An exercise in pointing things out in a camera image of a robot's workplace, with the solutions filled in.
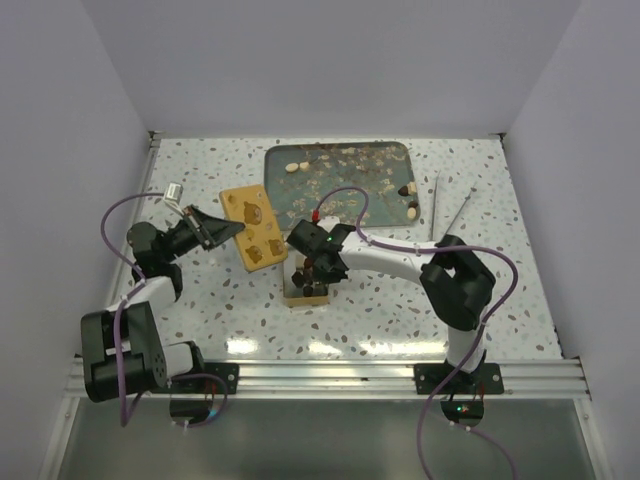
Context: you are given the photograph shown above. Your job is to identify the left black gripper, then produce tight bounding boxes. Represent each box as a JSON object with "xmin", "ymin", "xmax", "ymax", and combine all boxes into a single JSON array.
[{"xmin": 161, "ymin": 205, "xmax": 244, "ymax": 263}]

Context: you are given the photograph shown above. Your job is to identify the gold metal tin box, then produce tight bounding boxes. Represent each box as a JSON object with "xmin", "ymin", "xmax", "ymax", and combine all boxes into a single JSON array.
[{"xmin": 283, "ymin": 249, "xmax": 329, "ymax": 308}]

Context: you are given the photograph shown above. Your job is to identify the silver metal tin lid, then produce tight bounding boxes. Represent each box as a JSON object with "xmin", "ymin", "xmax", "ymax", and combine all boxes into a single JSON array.
[{"xmin": 219, "ymin": 184, "xmax": 288, "ymax": 272}]

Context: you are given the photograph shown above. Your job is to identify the silver metal tongs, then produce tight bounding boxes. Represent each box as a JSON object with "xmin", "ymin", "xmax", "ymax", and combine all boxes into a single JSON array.
[{"xmin": 428, "ymin": 171, "xmax": 476, "ymax": 242}]

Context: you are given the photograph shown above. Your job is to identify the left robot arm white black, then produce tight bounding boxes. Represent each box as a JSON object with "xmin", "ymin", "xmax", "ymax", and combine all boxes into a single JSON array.
[{"xmin": 80, "ymin": 206, "xmax": 245, "ymax": 403}]

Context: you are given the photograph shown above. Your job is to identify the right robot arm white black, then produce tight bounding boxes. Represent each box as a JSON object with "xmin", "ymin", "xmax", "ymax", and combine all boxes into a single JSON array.
[{"xmin": 286, "ymin": 220, "xmax": 496, "ymax": 393}]

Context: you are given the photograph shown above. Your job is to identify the dark round chocolate tray left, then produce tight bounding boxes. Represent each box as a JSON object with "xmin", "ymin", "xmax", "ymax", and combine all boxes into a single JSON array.
[{"xmin": 291, "ymin": 271, "xmax": 306, "ymax": 288}]

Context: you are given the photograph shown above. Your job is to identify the floral teal serving tray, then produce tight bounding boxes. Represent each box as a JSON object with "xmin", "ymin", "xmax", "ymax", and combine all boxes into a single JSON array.
[{"xmin": 264, "ymin": 141, "xmax": 420, "ymax": 231}]

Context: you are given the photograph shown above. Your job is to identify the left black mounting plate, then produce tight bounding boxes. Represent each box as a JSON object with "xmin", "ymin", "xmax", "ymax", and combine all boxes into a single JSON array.
[{"xmin": 203, "ymin": 361, "xmax": 240, "ymax": 398}]

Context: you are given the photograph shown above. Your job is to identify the black mounting plate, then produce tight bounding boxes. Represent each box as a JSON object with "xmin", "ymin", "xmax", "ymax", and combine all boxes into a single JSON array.
[
  {"xmin": 203, "ymin": 361, "xmax": 240, "ymax": 398},
  {"xmin": 413, "ymin": 362, "xmax": 505, "ymax": 396}
]

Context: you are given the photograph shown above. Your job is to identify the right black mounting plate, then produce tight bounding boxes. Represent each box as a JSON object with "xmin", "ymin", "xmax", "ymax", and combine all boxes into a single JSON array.
[{"xmin": 413, "ymin": 362, "xmax": 505, "ymax": 396}]

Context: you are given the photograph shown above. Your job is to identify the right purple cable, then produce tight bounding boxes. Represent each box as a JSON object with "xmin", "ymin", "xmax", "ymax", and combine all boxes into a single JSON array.
[{"xmin": 313, "ymin": 186, "xmax": 519, "ymax": 480}]

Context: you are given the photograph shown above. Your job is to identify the purple cable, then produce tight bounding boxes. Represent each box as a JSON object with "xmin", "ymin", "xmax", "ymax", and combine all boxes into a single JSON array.
[
  {"xmin": 313, "ymin": 186, "xmax": 519, "ymax": 480},
  {"xmin": 99, "ymin": 192, "xmax": 229, "ymax": 429}
]

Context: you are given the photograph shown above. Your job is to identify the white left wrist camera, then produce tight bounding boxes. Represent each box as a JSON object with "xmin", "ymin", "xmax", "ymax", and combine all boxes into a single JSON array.
[{"xmin": 163, "ymin": 182, "xmax": 183, "ymax": 204}]

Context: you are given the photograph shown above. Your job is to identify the aluminium rail front edge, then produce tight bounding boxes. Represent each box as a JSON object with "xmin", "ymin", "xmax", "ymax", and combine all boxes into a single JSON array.
[{"xmin": 64, "ymin": 356, "xmax": 594, "ymax": 401}]

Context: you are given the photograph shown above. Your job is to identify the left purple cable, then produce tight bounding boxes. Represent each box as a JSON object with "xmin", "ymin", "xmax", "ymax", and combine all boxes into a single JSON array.
[{"xmin": 99, "ymin": 192, "xmax": 229, "ymax": 429}]

